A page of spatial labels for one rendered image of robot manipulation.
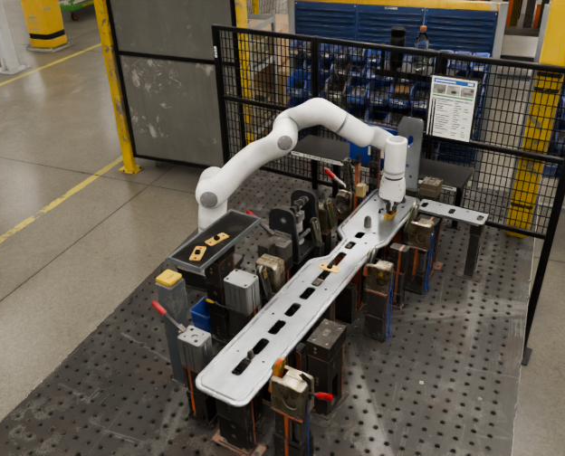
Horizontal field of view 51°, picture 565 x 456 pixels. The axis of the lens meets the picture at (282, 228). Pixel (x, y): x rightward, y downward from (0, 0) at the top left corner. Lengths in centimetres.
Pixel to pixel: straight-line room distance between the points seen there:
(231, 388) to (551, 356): 216
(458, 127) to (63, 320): 248
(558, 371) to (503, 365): 113
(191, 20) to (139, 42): 53
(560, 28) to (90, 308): 291
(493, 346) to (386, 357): 42
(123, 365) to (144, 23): 304
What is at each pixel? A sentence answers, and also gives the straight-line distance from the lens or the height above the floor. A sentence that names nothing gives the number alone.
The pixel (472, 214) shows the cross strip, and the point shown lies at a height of 100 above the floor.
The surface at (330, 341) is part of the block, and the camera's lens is 186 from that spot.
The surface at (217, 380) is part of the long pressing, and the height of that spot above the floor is 100.
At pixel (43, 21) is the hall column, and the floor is 43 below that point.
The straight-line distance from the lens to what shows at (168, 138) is 502.
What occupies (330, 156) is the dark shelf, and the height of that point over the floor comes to 103.
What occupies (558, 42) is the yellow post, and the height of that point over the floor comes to 164.
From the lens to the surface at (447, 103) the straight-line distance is 287.
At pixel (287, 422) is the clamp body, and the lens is 180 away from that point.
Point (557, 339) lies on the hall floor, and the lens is 365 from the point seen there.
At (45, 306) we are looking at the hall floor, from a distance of 395.
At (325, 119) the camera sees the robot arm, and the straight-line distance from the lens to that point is 229.
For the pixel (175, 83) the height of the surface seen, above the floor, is 85.
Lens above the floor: 229
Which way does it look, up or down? 32 degrees down
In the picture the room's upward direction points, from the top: 2 degrees counter-clockwise
